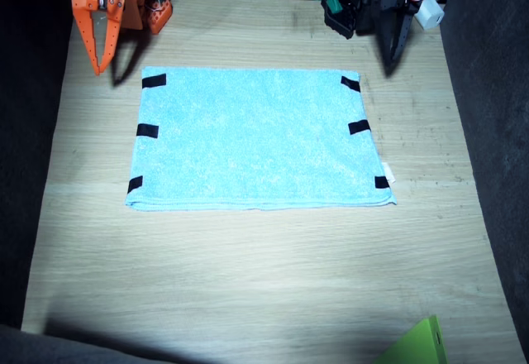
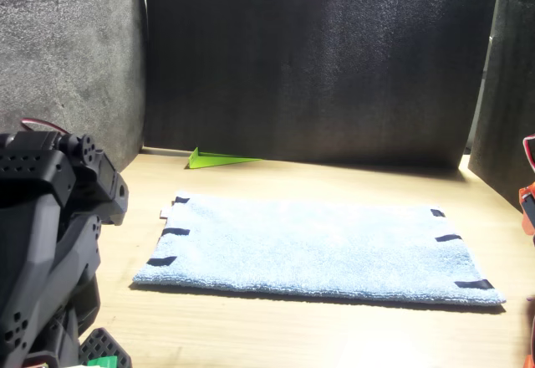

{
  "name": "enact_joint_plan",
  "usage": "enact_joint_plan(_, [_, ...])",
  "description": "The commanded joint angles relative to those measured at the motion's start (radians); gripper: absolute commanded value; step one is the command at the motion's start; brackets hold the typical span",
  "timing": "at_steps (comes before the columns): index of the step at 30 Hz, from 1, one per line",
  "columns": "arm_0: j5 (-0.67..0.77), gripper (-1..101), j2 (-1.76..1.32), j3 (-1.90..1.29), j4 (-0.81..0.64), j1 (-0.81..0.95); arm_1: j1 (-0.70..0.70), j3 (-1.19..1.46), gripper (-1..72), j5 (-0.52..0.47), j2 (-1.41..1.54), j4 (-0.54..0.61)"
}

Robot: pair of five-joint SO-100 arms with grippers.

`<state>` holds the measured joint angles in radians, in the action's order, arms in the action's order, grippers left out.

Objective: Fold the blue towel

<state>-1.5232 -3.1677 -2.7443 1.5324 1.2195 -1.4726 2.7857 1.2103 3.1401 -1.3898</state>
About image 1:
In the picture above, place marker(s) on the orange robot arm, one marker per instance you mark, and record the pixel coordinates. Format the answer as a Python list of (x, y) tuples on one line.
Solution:
[(159, 16)]

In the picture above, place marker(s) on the green plastic wedge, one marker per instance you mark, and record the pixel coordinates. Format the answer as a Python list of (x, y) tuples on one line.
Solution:
[(421, 343)]

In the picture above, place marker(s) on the white power adapter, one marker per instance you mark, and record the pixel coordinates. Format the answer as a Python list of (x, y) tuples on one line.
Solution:
[(430, 13)]

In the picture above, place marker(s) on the light blue towel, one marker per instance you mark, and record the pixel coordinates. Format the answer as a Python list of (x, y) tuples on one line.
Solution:
[(256, 140)]

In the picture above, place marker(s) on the grey felt side panel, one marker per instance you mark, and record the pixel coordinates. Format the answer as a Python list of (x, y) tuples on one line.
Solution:
[(496, 132)]

